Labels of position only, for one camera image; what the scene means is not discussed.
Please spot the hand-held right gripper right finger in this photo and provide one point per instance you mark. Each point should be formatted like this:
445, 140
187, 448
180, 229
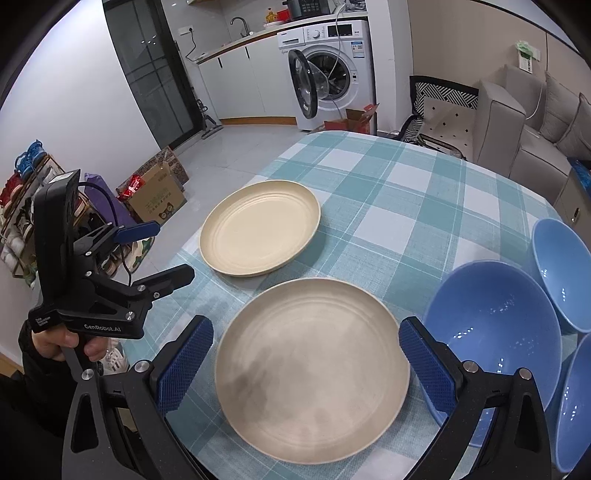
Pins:
427, 369

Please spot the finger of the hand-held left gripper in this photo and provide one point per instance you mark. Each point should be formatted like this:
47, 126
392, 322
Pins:
138, 230
166, 279

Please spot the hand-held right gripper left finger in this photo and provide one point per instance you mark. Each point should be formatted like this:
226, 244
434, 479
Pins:
184, 364

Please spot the blue bowl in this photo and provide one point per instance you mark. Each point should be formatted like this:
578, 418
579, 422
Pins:
489, 323
563, 272
577, 406

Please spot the cream round plate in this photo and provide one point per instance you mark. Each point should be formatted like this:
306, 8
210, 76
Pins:
314, 364
258, 226

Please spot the person's left forearm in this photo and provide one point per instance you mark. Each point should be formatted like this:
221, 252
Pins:
27, 415

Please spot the person's left hand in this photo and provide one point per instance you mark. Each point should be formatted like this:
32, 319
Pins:
51, 346

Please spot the green white slipper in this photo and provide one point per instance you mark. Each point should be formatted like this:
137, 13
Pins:
138, 254

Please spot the brown cardboard box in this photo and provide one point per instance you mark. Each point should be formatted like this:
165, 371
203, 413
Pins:
157, 198

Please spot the red snack packet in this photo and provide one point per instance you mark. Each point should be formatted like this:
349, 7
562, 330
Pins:
133, 187

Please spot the purple bag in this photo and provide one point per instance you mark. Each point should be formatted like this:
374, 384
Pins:
104, 198

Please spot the shoe rack with shoes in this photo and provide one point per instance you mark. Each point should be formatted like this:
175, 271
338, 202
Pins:
23, 203

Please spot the white sneaker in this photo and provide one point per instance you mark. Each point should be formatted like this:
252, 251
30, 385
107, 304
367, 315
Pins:
113, 360

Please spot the floor mop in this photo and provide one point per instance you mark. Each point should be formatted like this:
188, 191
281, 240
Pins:
210, 124

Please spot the dark glass door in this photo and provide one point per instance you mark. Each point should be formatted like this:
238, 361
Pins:
147, 69

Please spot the teal white checkered tablecloth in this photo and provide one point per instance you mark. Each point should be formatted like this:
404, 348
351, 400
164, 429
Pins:
392, 194

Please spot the white kitchen counter cabinet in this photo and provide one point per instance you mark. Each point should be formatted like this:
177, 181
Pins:
249, 78

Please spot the beige low cabinet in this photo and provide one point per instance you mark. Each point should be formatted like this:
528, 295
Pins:
572, 203

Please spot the kitchen faucet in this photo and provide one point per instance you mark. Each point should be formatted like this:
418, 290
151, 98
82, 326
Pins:
240, 25

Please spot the red cardboard box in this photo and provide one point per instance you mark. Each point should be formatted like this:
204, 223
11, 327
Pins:
351, 120

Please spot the blue plastic pack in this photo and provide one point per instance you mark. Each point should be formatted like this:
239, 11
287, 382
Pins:
581, 173

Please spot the grey sofa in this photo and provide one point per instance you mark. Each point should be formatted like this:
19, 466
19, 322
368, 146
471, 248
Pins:
517, 134

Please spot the black patterned chair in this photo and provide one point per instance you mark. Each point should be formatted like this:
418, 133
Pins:
438, 115

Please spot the white washing machine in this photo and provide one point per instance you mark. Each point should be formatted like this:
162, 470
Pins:
341, 60

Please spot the grey sofa cushion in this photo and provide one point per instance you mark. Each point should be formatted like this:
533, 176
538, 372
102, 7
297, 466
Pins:
558, 106
579, 129

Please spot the white green wall device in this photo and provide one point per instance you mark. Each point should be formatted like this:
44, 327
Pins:
526, 55

